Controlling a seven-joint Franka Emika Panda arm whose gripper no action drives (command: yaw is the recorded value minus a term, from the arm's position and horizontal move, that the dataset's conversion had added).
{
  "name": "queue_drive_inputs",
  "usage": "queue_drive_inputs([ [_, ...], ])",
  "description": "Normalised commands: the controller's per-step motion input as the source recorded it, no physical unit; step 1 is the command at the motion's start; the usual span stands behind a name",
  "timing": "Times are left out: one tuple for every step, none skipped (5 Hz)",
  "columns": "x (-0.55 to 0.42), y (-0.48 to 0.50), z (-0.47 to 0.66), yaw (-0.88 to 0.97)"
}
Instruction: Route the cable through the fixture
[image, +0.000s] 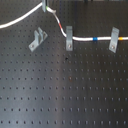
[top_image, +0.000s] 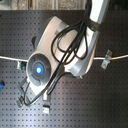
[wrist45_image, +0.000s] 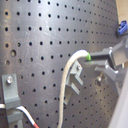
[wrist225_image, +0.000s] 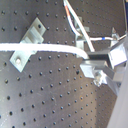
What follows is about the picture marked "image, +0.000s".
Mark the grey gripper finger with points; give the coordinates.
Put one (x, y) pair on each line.
(44, 5)

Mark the grey cable clip left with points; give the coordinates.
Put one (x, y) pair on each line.
(40, 37)

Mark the grey cable clip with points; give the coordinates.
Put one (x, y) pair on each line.
(40, 37)
(114, 39)
(69, 40)

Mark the grey cable clip middle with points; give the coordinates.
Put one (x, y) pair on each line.
(69, 40)

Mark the grey cable clip right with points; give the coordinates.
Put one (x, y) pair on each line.
(114, 39)

